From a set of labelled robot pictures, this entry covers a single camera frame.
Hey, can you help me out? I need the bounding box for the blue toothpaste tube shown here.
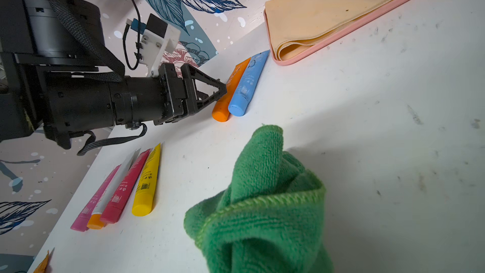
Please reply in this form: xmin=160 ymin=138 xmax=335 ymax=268
xmin=228 ymin=50 xmax=270 ymax=117

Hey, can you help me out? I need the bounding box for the beige folded cloth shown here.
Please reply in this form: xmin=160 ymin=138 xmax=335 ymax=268
xmin=264 ymin=0 xmax=448 ymax=62

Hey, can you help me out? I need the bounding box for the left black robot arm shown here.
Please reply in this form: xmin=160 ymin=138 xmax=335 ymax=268
xmin=1 ymin=0 xmax=227 ymax=155

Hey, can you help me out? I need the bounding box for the orange toothpaste tube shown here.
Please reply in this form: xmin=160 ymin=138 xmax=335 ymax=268
xmin=212 ymin=58 xmax=250 ymax=122

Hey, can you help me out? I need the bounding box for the orange snack packet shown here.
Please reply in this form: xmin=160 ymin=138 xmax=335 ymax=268
xmin=34 ymin=248 xmax=55 ymax=273

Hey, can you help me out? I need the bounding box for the pink tray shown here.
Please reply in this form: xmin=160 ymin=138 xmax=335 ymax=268
xmin=263 ymin=0 xmax=466 ymax=66

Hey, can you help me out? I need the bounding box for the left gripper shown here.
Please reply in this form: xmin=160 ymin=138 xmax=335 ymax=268
xmin=44 ymin=63 xmax=227 ymax=149

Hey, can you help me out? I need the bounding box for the green cleaning cloth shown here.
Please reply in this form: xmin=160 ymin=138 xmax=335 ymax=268
xmin=184 ymin=125 xmax=333 ymax=272

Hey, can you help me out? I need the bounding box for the white toothpaste tube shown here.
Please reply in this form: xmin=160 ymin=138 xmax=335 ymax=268
xmin=87 ymin=149 xmax=140 ymax=230

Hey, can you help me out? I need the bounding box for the magenta toothpaste tube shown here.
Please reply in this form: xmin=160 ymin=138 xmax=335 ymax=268
xmin=70 ymin=166 xmax=120 ymax=232

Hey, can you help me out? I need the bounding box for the red pink toothpaste tube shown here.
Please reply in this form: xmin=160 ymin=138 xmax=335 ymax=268
xmin=100 ymin=149 xmax=150 ymax=224

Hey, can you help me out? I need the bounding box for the yellow toothpaste tube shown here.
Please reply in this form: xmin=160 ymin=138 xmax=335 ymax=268
xmin=131 ymin=144 xmax=162 ymax=217

